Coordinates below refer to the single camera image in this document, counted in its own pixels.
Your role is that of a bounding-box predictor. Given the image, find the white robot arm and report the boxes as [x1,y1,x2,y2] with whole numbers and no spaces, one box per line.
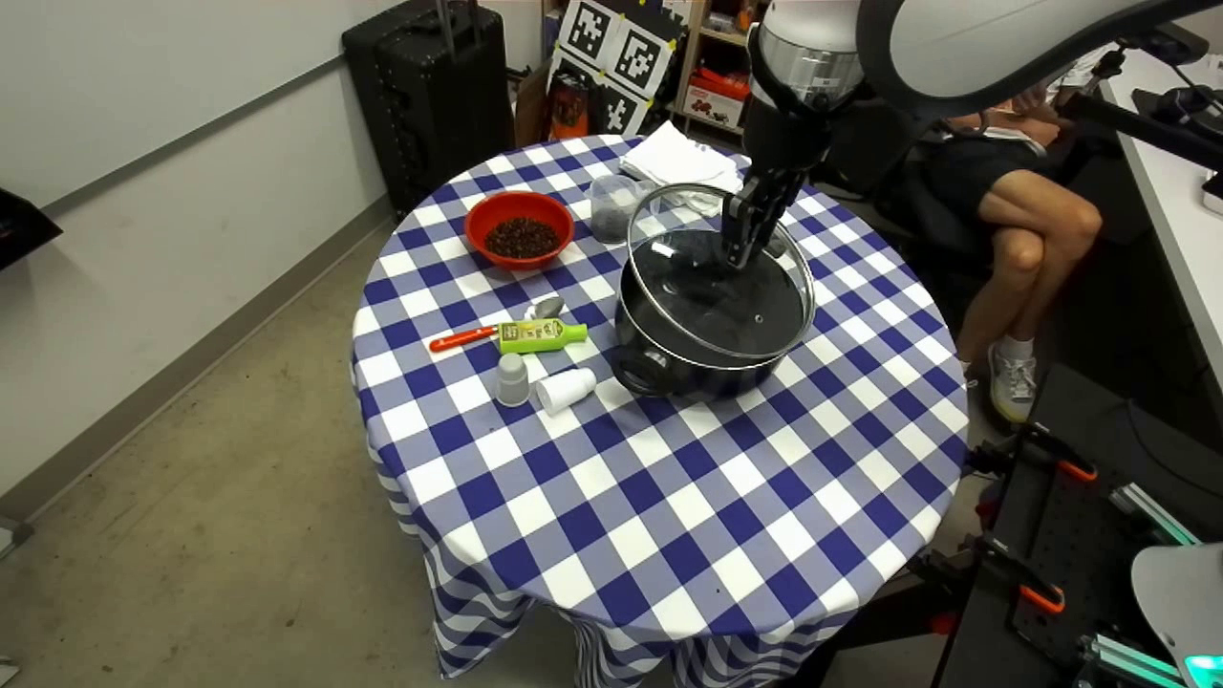
[722,0,1220,266]

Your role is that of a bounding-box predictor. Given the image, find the green tube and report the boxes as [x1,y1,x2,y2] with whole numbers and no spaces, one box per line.
[498,316,589,357]

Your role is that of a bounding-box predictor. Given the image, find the seated person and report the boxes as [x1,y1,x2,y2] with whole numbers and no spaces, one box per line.
[915,97,1100,390]

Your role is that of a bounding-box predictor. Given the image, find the small white bottle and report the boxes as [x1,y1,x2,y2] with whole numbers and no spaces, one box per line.
[491,353,531,407]

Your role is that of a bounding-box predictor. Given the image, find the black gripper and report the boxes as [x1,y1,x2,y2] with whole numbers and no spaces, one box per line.
[722,164,802,271]

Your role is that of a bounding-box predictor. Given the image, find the red bowl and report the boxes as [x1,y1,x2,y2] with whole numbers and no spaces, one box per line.
[461,190,571,271]

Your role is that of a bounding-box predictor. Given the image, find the black side table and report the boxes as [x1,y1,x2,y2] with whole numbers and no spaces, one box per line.
[931,368,1223,688]

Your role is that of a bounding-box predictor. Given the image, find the folded white towels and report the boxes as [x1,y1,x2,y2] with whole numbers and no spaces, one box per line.
[617,124,742,196]

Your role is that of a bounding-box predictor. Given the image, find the orange black clamp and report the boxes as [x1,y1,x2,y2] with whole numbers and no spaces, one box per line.
[977,534,1067,614]
[1021,421,1100,487]

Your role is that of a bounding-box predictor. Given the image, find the black cabinet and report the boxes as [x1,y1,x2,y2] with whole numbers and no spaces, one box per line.
[340,0,510,213]

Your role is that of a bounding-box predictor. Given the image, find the glass lid with black knob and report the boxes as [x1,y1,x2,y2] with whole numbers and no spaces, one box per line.
[624,185,815,372]

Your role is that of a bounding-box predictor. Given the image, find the white sneaker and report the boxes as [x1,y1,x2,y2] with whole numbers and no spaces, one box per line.
[984,339,1034,426]

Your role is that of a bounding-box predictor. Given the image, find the black pot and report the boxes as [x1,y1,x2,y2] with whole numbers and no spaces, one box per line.
[607,228,815,401]

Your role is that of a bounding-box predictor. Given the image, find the small white cup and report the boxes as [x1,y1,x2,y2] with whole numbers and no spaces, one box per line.
[533,368,594,414]

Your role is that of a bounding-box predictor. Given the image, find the checker marker board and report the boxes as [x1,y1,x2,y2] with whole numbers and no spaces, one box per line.
[546,0,686,134]

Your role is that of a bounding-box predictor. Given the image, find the blue white checkered tablecloth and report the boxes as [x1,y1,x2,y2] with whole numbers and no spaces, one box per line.
[351,134,966,688]

